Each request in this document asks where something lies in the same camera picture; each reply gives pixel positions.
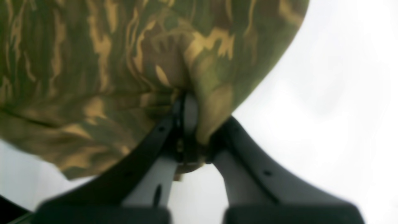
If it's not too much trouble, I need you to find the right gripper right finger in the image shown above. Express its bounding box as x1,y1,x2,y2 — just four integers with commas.
187,93,366,224

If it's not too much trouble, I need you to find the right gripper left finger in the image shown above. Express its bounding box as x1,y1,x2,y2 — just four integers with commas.
31,100,184,224

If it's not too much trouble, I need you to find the camouflage T-shirt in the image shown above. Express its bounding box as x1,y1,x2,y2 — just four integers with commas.
0,0,309,180

